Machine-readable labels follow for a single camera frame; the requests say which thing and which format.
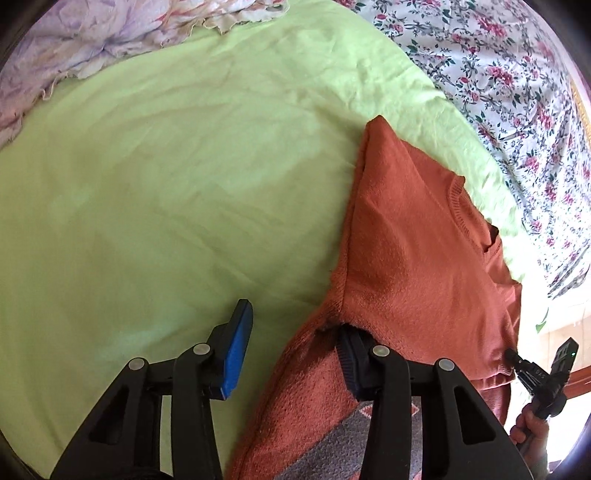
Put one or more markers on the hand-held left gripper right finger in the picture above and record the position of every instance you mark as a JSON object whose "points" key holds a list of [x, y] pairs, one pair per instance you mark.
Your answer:
{"points": [[353, 376]]}

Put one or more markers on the person's right hand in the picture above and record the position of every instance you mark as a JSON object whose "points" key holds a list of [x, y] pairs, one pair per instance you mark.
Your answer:
{"points": [[531, 431]]}

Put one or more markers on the orange knitted sweater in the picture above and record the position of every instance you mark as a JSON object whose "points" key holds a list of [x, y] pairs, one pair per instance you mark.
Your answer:
{"points": [[406, 258]]}

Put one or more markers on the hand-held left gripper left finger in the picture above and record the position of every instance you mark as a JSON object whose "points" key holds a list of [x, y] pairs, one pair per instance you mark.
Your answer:
{"points": [[235, 353]]}

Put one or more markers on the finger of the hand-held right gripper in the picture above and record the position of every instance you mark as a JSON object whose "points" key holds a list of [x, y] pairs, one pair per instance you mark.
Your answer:
{"points": [[519, 363]]}

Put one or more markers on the purple floral ruffled pillow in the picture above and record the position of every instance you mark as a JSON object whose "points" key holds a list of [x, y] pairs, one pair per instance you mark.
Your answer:
{"points": [[92, 37]]}

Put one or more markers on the light green bed sheet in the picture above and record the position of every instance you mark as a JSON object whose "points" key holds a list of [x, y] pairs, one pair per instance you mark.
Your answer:
{"points": [[161, 207]]}

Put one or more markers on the white floral bed sheet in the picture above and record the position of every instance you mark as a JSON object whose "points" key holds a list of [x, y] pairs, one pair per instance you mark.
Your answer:
{"points": [[508, 92]]}

